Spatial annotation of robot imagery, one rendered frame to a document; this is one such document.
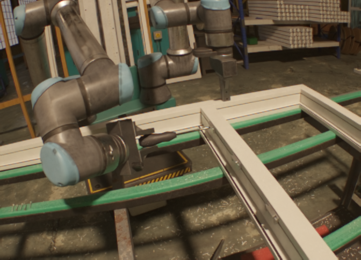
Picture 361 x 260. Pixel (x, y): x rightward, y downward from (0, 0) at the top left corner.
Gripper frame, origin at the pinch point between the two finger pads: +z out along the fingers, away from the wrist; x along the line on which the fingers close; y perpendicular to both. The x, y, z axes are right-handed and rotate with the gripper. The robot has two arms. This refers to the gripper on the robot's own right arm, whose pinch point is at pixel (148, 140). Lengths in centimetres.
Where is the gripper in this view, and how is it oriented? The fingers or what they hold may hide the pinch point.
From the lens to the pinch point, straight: 74.3
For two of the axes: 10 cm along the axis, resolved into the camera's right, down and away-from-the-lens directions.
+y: 8.6, -1.7, -4.9
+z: 4.7, -1.1, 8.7
